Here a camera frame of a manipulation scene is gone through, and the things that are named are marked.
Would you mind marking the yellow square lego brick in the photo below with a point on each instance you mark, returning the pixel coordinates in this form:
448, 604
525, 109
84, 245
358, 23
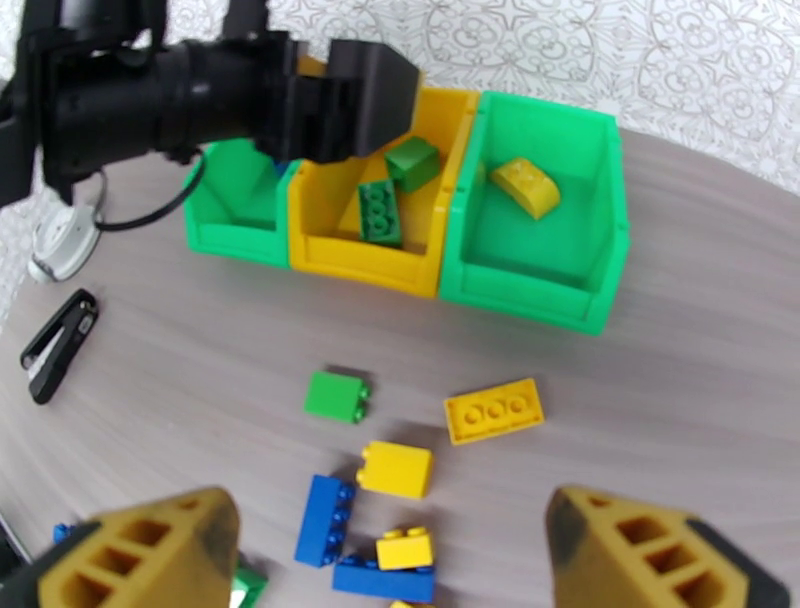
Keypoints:
397, 472

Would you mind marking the dark green long lego brick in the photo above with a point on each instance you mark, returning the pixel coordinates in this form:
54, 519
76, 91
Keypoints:
380, 215

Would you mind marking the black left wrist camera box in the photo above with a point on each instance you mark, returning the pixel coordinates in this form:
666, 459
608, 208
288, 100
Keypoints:
375, 94

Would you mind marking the blue long lego brick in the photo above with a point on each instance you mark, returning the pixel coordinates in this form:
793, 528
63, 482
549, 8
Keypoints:
322, 522
375, 587

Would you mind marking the yellow curved lego brick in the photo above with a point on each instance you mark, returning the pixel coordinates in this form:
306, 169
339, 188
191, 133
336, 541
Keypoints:
525, 187

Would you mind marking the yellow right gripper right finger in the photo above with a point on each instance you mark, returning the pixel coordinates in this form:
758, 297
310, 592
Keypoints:
625, 562

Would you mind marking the black stapler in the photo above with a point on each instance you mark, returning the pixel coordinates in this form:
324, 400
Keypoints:
53, 362

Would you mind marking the green square lego brick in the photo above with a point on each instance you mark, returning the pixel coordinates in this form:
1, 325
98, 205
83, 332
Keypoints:
412, 164
331, 395

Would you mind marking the yellow plastic storage bin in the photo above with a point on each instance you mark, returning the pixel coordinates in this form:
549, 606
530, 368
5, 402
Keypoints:
356, 265

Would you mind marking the white round analog clock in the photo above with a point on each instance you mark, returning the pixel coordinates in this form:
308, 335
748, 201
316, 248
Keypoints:
62, 244

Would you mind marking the green plastic storage bin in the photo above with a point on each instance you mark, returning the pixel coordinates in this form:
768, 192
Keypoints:
519, 294
237, 247

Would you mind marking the green curved lego brick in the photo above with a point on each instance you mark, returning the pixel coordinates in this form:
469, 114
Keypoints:
250, 587

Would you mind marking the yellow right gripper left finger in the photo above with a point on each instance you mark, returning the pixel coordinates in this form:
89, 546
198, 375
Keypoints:
144, 562

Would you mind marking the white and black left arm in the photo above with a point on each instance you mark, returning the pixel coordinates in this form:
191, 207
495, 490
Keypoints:
94, 22

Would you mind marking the small yellow lego brick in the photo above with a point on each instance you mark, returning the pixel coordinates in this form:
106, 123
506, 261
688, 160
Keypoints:
405, 553

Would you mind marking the yellow lego plate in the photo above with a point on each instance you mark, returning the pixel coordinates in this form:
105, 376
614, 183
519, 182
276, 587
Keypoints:
494, 412

